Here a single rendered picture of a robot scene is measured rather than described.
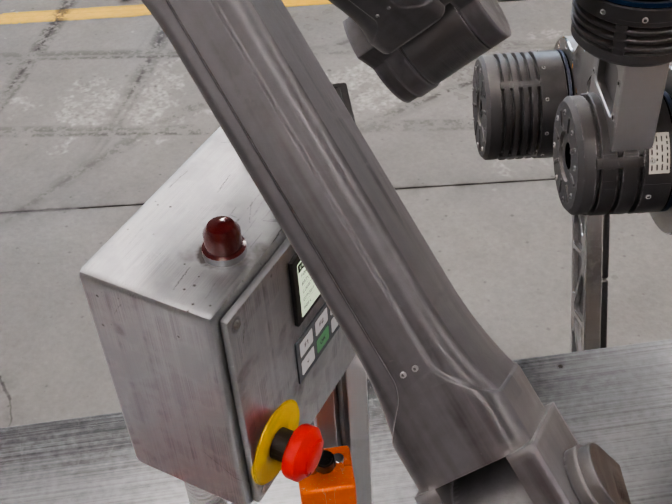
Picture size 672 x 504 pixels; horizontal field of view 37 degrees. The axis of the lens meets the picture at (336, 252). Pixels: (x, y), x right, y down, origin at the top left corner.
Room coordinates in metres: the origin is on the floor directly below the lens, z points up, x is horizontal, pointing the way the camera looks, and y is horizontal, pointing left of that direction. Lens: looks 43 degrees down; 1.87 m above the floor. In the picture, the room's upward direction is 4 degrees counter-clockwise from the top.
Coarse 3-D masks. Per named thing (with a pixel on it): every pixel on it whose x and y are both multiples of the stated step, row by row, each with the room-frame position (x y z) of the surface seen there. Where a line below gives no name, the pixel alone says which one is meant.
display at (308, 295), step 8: (296, 256) 0.44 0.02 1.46; (288, 264) 0.44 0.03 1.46; (296, 264) 0.44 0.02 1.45; (296, 272) 0.44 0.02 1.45; (304, 272) 0.44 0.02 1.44; (296, 280) 0.44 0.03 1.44; (304, 280) 0.44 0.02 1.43; (312, 280) 0.45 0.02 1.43; (296, 288) 0.44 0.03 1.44; (304, 288) 0.44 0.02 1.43; (312, 288) 0.45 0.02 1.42; (296, 296) 0.43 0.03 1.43; (304, 296) 0.44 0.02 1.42; (312, 296) 0.45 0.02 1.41; (320, 296) 0.46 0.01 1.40; (296, 304) 0.43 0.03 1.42; (304, 304) 0.44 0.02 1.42; (312, 304) 0.45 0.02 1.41; (296, 312) 0.43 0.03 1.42; (304, 312) 0.44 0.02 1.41; (296, 320) 0.43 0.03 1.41
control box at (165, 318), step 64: (192, 192) 0.49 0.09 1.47; (256, 192) 0.48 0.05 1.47; (128, 256) 0.43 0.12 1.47; (192, 256) 0.43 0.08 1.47; (256, 256) 0.43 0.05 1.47; (128, 320) 0.41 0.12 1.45; (192, 320) 0.38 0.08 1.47; (256, 320) 0.40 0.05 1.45; (128, 384) 0.41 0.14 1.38; (192, 384) 0.39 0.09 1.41; (256, 384) 0.39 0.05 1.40; (320, 384) 0.46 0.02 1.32; (192, 448) 0.39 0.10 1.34; (256, 448) 0.38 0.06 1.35
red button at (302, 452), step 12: (288, 432) 0.40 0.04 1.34; (300, 432) 0.40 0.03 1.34; (312, 432) 0.40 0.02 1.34; (276, 444) 0.40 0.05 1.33; (288, 444) 0.39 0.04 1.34; (300, 444) 0.39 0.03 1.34; (312, 444) 0.39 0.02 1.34; (276, 456) 0.39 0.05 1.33; (288, 456) 0.38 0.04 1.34; (300, 456) 0.38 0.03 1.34; (312, 456) 0.38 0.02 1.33; (288, 468) 0.38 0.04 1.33; (300, 468) 0.38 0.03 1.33; (312, 468) 0.38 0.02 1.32; (300, 480) 0.38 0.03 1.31
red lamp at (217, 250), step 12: (204, 228) 0.43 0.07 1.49; (216, 228) 0.43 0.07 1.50; (228, 228) 0.43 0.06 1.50; (240, 228) 0.43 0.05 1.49; (204, 240) 0.43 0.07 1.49; (216, 240) 0.42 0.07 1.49; (228, 240) 0.42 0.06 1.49; (240, 240) 0.43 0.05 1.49; (204, 252) 0.43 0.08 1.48; (216, 252) 0.42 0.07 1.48; (228, 252) 0.42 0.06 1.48; (240, 252) 0.42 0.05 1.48; (216, 264) 0.42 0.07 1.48; (228, 264) 0.42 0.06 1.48
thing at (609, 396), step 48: (576, 384) 0.83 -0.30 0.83; (624, 384) 0.82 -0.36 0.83; (0, 432) 0.81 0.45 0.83; (48, 432) 0.81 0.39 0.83; (96, 432) 0.80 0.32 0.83; (384, 432) 0.77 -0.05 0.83; (576, 432) 0.75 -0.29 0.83; (624, 432) 0.75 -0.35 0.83; (0, 480) 0.74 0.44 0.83; (48, 480) 0.73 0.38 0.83; (96, 480) 0.73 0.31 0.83; (144, 480) 0.72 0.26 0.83; (288, 480) 0.71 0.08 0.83; (384, 480) 0.70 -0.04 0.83; (624, 480) 0.68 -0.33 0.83
